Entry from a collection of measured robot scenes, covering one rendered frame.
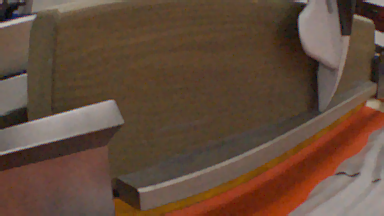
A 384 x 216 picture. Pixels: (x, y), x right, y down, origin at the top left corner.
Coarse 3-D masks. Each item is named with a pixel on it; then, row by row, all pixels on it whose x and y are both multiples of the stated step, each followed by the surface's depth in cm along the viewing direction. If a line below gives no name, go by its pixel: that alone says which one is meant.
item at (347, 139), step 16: (368, 112) 42; (336, 128) 36; (352, 128) 36; (368, 128) 36; (320, 144) 33; (336, 144) 33; (352, 144) 32; (288, 160) 30; (304, 160) 30; (320, 160) 30; (336, 160) 29
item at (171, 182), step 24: (336, 96) 30; (360, 96) 33; (288, 120) 25; (312, 120) 25; (240, 144) 21; (264, 144) 21; (288, 144) 23; (168, 168) 19; (192, 168) 19; (216, 168) 19; (240, 168) 20; (120, 192) 17; (144, 192) 17; (168, 192) 17; (192, 192) 18
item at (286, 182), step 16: (272, 176) 28; (288, 176) 27; (304, 176) 27; (320, 176) 27; (224, 192) 26; (240, 192) 26; (256, 192) 26; (272, 192) 25; (288, 192) 25; (304, 192) 25; (192, 208) 24; (208, 208) 24; (224, 208) 24; (240, 208) 24; (256, 208) 24; (272, 208) 23; (288, 208) 23
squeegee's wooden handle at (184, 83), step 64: (128, 0) 16; (192, 0) 18; (256, 0) 21; (64, 64) 14; (128, 64) 17; (192, 64) 19; (256, 64) 22; (128, 128) 17; (192, 128) 20; (256, 128) 23
